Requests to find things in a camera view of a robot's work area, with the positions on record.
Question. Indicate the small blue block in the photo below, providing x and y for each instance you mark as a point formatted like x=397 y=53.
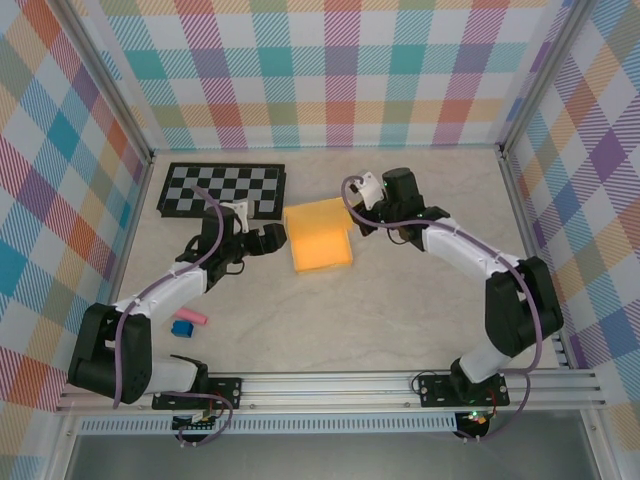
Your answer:
x=182 y=330

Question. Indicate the black grey chessboard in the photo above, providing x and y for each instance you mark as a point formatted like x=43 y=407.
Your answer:
x=220 y=192

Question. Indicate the aluminium side rail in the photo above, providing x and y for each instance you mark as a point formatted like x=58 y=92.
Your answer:
x=526 y=225
x=136 y=220

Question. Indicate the small green circuit board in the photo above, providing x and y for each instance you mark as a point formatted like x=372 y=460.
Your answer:
x=475 y=419
x=195 y=421

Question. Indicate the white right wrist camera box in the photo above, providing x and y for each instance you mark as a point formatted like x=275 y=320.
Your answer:
x=369 y=190

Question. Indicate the yellow paper box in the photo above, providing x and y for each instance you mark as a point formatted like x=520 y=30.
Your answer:
x=320 y=250

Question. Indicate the wide aluminium base rail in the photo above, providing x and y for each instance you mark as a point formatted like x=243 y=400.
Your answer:
x=325 y=390

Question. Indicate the aluminium frame post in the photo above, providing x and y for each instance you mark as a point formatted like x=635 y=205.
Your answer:
x=116 y=85
x=542 y=75

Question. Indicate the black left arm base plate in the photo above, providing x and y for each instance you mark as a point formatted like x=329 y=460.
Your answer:
x=225 y=392

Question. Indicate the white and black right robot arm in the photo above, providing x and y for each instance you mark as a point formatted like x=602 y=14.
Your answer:
x=510 y=310

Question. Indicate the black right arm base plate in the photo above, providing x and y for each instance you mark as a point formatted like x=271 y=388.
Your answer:
x=435 y=392

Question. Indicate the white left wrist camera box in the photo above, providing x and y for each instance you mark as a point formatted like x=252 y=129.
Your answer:
x=239 y=212

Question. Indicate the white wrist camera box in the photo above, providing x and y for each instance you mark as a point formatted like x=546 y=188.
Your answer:
x=369 y=190
x=239 y=212

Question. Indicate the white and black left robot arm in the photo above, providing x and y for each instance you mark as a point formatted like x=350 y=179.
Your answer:
x=90 y=360

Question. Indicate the pink toy microphone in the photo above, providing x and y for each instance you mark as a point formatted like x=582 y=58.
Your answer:
x=192 y=317

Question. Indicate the grey metal panel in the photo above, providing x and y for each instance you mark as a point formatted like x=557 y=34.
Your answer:
x=325 y=460

